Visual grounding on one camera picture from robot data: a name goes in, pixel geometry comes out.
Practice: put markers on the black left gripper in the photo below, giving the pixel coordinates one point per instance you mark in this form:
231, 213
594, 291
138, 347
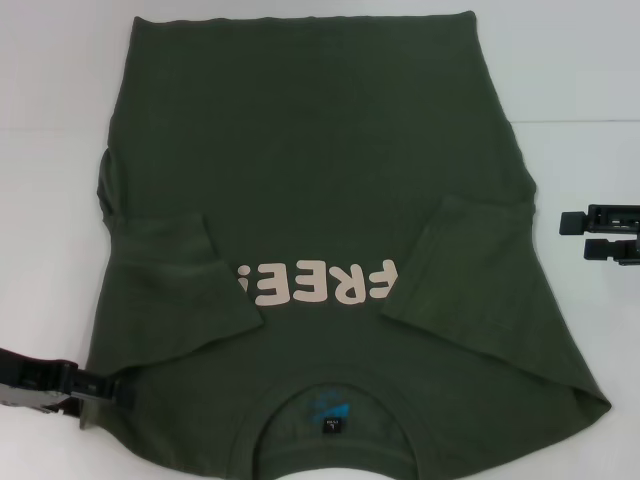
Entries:
27, 380

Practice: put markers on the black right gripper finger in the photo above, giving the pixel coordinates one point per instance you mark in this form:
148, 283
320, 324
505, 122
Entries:
600, 220
612, 250

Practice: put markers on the dark green FREE! t-shirt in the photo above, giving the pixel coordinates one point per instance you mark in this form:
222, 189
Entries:
320, 150

